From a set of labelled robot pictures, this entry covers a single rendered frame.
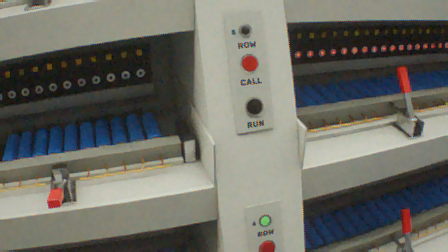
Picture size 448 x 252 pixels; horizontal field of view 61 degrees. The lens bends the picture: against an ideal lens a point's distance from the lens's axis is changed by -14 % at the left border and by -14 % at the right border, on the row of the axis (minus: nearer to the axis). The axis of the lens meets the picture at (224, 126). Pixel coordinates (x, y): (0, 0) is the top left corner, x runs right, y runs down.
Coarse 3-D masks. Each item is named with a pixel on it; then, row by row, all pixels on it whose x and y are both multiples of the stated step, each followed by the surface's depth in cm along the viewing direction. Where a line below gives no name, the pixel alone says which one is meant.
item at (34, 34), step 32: (0, 0) 40; (32, 0) 39; (64, 0) 40; (96, 0) 39; (128, 0) 40; (160, 0) 41; (192, 0) 42; (0, 32) 37; (32, 32) 38; (64, 32) 39; (96, 32) 40; (128, 32) 41; (160, 32) 42
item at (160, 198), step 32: (64, 96) 55; (96, 96) 56; (128, 96) 57; (160, 128) 55; (192, 128) 50; (192, 160) 48; (0, 192) 42; (32, 192) 42; (96, 192) 43; (128, 192) 43; (160, 192) 43; (192, 192) 44; (0, 224) 38; (32, 224) 40; (64, 224) 41; (96, 224) 42; (128, 224) 43; (160, 224) 44
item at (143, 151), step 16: (128, 144) 47; (144, 144) 47; (160, 144) 47; (176, 144) 47; (16, 160) 44; (32, 160) 44; (48, 160) 44; (64, 160) 44; (80, 160) 44; (96, 160) 45; (112, 160) 46; (128, 160) 46; (144, 160) 47; (160, 160) 47; (0, 176) 42; (16, 176) 43; (32, 176) 43; (48, 176) 44; (96, 176) 44
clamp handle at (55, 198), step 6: (54, 174) 40; (60, 174) 40; (60, 180) 41; (54, 186) 39; (60, 186) 39; (54, 192) 36; (60, 192) 36; (48, 198) 35; (54, 198) 35; (60, 198) 35; (48, 204) 34; (54, 204) 34; (60, 204) 35
